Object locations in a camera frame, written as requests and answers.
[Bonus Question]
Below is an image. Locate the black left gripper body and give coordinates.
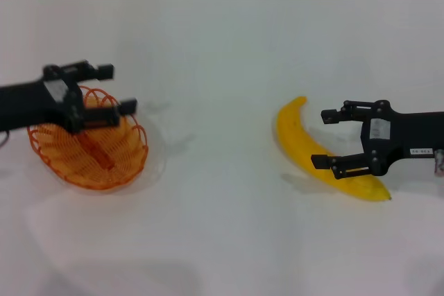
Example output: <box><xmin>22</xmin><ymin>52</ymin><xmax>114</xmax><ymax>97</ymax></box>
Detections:
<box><xmin>0</xmin><ymin>76</ymin><xmax>86</xmax><ymax>134</ymax></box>

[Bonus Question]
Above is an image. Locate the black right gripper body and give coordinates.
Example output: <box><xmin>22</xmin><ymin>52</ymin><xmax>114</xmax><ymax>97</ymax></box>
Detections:
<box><xmin>362</xmin><ymin>101</ymin><xmax>444</xmax><ymax>175</ymax></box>

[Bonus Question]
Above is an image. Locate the yellow banana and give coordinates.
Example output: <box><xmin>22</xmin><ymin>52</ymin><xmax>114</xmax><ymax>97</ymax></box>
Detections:
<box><xmin>275</xmin><ymin>96</ymin><xmax>393</xmax><ymax>203</ymax></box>

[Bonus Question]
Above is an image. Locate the orange wire basket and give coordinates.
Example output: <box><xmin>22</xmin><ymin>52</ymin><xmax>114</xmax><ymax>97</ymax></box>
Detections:
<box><xmin>26</xmin><ymin>84</ymin><xmax>149</xmax><ymax>191</ymax></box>

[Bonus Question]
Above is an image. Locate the silver right wrist connector plug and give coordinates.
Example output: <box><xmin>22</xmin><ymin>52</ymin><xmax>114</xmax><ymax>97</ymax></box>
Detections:
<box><xmin>433</xmin><ymin>148</ymin><xmax>444</xmax><ymax>175</ymax></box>

